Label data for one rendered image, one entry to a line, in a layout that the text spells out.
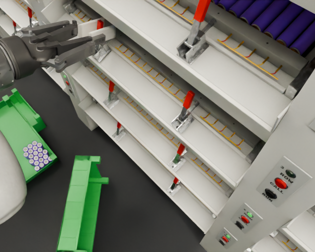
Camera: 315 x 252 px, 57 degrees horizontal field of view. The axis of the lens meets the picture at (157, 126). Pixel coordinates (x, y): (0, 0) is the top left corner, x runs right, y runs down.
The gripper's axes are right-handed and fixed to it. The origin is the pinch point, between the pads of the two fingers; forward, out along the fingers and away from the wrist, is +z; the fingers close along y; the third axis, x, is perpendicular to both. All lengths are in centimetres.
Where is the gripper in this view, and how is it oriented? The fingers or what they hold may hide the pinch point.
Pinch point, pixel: (97, 31)
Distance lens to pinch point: 67.9
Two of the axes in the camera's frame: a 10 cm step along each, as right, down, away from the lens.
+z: 7.1, -4.5, 5.5
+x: 1.6, -6.5, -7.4
